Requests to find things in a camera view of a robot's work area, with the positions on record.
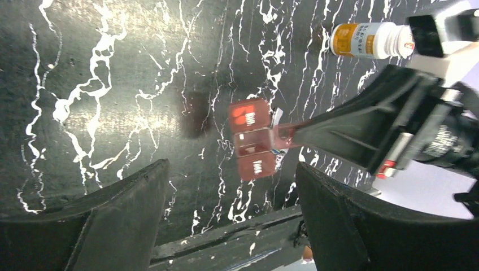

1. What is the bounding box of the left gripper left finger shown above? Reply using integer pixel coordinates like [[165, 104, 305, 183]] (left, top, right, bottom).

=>
[[1, 159, 170, 270]]

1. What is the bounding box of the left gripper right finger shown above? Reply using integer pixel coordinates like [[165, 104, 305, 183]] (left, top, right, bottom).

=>
[[295, 162, 478, 270]]

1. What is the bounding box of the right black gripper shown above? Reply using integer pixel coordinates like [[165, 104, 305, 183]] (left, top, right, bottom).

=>
[[292, 64, 478, 181]]

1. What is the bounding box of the red pill organizer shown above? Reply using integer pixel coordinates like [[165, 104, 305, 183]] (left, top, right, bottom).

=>
[[227, 98, 300, 182]]

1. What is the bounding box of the orange white pill bottle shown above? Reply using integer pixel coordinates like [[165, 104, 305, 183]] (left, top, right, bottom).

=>
[[329, 22, 415, 59]]

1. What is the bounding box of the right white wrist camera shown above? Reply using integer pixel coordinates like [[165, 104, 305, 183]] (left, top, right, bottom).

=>
[[407, 1, 478, 87]]

